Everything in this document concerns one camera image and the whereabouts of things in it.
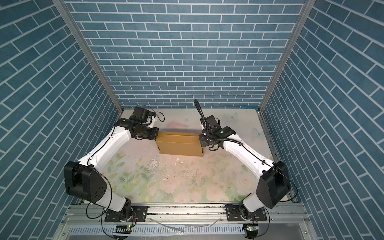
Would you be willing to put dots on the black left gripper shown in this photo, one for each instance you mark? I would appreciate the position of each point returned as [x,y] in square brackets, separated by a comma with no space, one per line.
[154,134]

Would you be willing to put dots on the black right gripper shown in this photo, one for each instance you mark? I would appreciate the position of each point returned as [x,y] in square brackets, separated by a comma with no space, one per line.
[201,138]

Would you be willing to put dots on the brown cardboard paper box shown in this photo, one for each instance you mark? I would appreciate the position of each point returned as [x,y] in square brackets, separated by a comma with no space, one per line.
[184,144]

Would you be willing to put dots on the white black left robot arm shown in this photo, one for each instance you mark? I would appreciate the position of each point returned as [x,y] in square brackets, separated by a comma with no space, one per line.
[84,178]

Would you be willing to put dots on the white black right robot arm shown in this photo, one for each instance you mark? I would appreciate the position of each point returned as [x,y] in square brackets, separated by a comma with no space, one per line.
[273,178]

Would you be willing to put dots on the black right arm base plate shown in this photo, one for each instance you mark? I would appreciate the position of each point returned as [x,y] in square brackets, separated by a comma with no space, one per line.
[236,213]

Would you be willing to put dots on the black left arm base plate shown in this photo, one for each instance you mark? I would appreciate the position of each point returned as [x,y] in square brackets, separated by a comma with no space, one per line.
[132,214]

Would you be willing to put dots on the aluminium left corner post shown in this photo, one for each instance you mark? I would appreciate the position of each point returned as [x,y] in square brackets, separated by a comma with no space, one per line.
[74,29]

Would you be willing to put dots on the aluminium corner post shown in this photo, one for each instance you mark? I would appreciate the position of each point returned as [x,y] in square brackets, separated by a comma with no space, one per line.
[303,16]
[74,29]

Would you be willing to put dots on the aluminium front rail frame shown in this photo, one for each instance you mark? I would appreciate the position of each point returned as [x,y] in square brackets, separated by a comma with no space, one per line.
[284,222]

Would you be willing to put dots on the aluminium right corner post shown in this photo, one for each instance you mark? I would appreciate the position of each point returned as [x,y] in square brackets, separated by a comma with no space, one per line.
[303,16]

